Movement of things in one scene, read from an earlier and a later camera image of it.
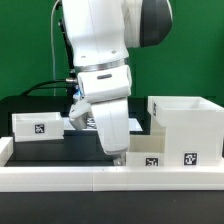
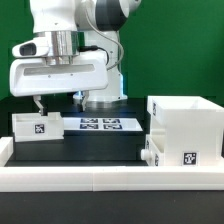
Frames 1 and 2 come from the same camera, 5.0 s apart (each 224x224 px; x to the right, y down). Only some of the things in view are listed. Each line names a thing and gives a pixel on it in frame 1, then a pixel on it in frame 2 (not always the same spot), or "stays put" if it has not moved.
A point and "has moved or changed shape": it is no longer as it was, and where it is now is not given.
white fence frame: (113, 178) stays put
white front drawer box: (146, 151) has moved or changed shape
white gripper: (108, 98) -> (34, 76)
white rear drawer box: (38, 126) stays put
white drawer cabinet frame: (193, 129) stays put
